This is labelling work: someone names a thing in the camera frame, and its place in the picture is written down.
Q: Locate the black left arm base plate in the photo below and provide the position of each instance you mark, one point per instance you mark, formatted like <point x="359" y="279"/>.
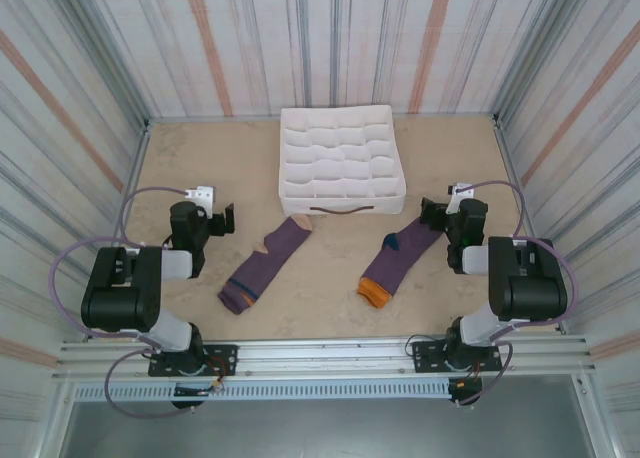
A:
<point x="225" y="350"/>

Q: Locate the aluminium mounting rail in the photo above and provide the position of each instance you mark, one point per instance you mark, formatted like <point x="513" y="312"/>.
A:
<point x="325" y="358"/>

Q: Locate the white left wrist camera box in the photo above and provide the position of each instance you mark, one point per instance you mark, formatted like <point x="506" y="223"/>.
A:
<point x="202" y="194"/>

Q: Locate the white fabric organizer box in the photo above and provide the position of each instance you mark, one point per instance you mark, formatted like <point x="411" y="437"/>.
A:
<point x="340" y="153"/>

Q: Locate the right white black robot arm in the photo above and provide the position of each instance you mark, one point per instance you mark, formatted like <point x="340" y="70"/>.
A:
<point x="530" y="293"/>

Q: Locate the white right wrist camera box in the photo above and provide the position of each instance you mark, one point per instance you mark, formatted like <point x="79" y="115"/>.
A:
<point x="460" y="189"/>

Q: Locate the purple sock with orange cuff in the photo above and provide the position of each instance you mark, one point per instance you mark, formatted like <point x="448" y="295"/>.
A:
<point x="395" y="263"/>

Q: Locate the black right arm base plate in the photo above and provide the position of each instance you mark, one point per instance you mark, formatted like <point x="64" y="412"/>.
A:
<point x="425" y="355"/>

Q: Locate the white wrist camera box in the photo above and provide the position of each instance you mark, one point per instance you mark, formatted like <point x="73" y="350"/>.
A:
<point x="202" y="194"/>
<point x="460" y="189"/>

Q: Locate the purple sock with tan toe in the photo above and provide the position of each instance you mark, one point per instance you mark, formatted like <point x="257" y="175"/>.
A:
<point x="270" y="258"/>

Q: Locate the aluminium frame edge profile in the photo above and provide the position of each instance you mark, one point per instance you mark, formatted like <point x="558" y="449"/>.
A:
<point x="511" y="168"/>
<point x="136" y="168"/>

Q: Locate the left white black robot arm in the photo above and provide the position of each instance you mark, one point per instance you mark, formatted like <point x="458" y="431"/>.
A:
<point x="120" y="303"/>

